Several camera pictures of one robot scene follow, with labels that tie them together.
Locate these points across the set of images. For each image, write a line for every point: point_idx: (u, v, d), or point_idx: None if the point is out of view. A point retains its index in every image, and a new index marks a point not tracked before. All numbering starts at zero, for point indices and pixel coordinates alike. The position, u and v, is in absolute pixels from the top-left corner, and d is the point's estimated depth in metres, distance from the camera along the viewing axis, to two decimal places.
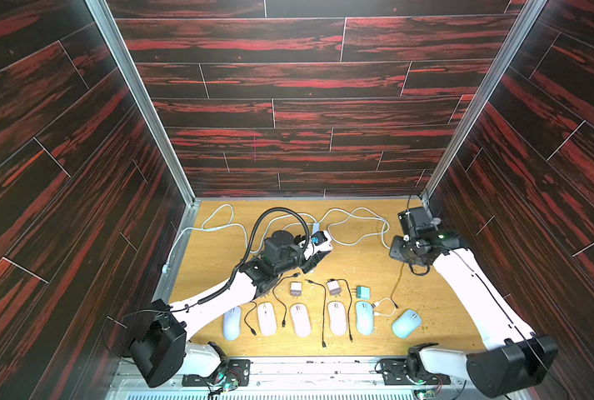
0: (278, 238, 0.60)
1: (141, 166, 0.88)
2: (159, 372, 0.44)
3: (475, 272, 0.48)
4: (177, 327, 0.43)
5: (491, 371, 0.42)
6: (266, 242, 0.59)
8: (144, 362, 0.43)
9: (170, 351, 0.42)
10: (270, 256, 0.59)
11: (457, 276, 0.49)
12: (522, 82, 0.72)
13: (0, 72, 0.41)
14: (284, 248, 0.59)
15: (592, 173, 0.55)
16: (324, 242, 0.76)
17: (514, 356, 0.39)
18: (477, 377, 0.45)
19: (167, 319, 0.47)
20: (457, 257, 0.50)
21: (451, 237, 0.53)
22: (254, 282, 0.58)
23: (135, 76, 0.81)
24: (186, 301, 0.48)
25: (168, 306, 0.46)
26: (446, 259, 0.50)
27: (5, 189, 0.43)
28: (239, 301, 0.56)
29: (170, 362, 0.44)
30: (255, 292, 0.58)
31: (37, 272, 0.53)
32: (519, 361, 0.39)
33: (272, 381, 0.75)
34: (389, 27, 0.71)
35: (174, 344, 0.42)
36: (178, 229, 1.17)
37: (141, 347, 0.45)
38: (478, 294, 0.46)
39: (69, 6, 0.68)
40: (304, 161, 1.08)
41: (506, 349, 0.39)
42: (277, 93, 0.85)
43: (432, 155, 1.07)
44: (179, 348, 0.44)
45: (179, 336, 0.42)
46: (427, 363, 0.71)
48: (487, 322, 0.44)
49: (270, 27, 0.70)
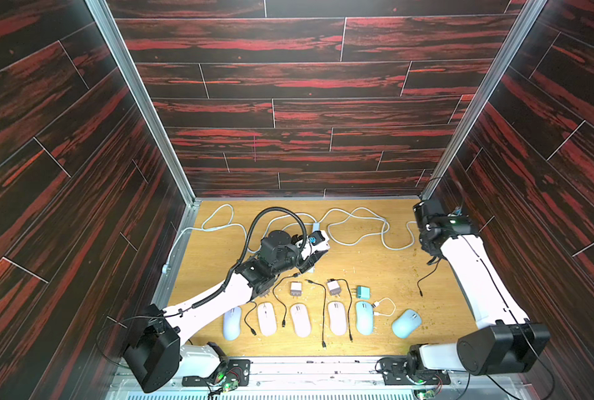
0: (275, 238, 0.59)
1: (141, 166, 0.88)
2: (153, 378, 0.43)
3: (480, 257, 0.49)
4: (170, 332, 0.42)
5: (478, 347, 0.44)
6: (263, 243, 0.58)
8: (139, 367, 0.43)
9: (163, 357, 0.42)
10: (267, 256, 0.58)
11: (462, 259, 0.50)
12: (522, 82, 0.72)
13: (0, 72, 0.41)
14: (280, 248, 0.58)
15: (591, 173, 0.55)
16: (321, 242, 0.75)
17: (503, 336, 0.40)
18: (466, 355, 0.47)
19: (161, 324, 0.47)
20: (465, 242, 0.51)
21: (463, 223, 0.54)
22: (250, 282, 0.57)
23: (135, 76, 0.81)
24: (179, 306, 0.47)
25: (162, 311, 0.46)
26: (452, 243, 0.52)
27: (5, 188, 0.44)
28: (237, 301, 0.55)
29: (163, 369, 0.44)
30: (252, 292, 0.58)
31: (37, 272, 0.53)
32: (507, 342, 0.40)
33: (272, 381, 0.75)
34: (388, 27, 0.71)
35: (167, 350, 0.42)
36: (178, 229, 1.17)
37: (136, 354, 0.44)
38: (477, 277, 0.47)
39: (70, 6, 0.67)
40: (304, 161, 1.08)
41: (496, 329, 0.41)
42: (277, 93, 0.85)
43: (432, 155, 1.07)
44: (173, 353, 0.44)
45: (172, 341, 0.41)
46: (427, 362, 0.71)
48: (483, 303, 0.45)
49: (270, 27, 0.70)
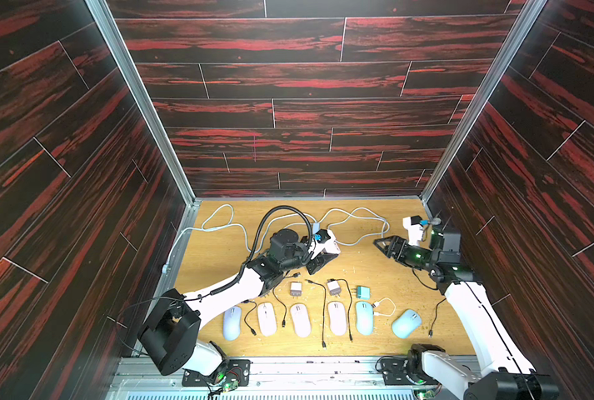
0: (283, 237, 0.62)
1: (141, 166, 0.88)
2: (172, 360, 0.44)
3: (482, 305, 0.50)
4: (191, 315, 0.44)
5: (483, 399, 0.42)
6: (272, 241, 0.61)
8: (157, 349, 0.44)
9: (183, 338, 0.43)
10: (275, 253, 0.61)
11: (466, 304, 0.51)
12: (522, 82, 0.72)
13: (0, 72, 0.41)
14: (289, 246, 0.61)
15: (591, 173, 0.55)
16: (327, 240, 0.77)
17: (506, 384, 0.39)
18: None
19: (178, 309, 0.49)
20: (466, 287, 0.53)
21: (466, 271, 0.56)
22: (261, 277, 0.59)
23: (135, 76, 0.81)
24: (198, 292, 0.49)
25: (183, 295, 0.48)
26: (456, 290, 0.53)
27: (5, 188, 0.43)
28: (249, 295, 0.58)
29: (182, 352, 0.45)
30: (262, 287, 0.60)
31: (37, 272, 0.53)
32: (511, 392, 0.39)
33: (272, 381, 0.75)
34: (388, 27, 0.71)
35: (187, 331, 0.43)
36: (178, 229, 1.17)
37: (155, 336, 0.46)
38: (483, 324, 0.47)
39: (70, 7, 0.67)
40: (304, 161, 1.08)
41: (499, 377, 0.40)
42: (277, 93, 0.85)
43: (432, 155, 1.07)
44: (192, 336, 0.45)
45: (193, 322, 0.43)
46: (425, 366, 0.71)
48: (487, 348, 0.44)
49: (270, 27, 0.70)
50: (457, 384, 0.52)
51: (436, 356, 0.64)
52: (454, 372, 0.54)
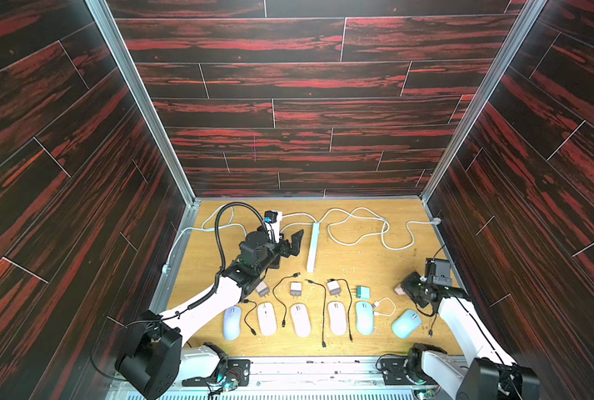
0: (252, 241, 0.61)
1: (141, 166, 0.88)
2: (157, 384, 0.43)
3: (469, 312, 0.55)
4: (171, 332, 0.43)
5: (471, 390, 0.43)
6: (242, 247, 0.60)
8: (138, 376, 0.42)
9: (167, 359, 0.42)
10: (248, 258, 0.60)
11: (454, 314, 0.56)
12: (522, 82, 0.72)
13: (0, 72, 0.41)
14: (260, 249, 0.61)
15: (592, 173, 0.55)
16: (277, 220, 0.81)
17: (488, 370, 0.42)
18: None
19: (157, 330, 0.47)
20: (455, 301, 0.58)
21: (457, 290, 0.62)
22: (239, 284, 0.60)
23: (135, 77, 0.80)
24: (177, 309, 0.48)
25: (158, 314, 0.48)
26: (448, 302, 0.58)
27: (5, 188, 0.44)
28: (230, 302, 0.58)
29: (166, 372, 0.44)
30: (242, 293, 0.61)
31: (37, 272, 0.53)
32: (494, 378, 0.41)
33: (273, 381, 0.75)
34: (388, 27, 0.71)
35: (170, 351, 0.42)
36: (178, 229, 1.17)
37: (134, 362, 0.44)
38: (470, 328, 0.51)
39: (70, 7, 0.67)
40: (304, 161, 1.08)
41: (483, 364, 0.42)
42: (277, 92, 0.85)
43: (431, 155, 1.07)
44: (176, 353, 0.44)
45: (174, 341, 0.42)
46: (423, 364, 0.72)
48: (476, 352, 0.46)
49: (270, 27, 0.70)
50: (451, 382, 0.53)
51: (436, 356, 0.64)
52: (450, 371, 0.55)
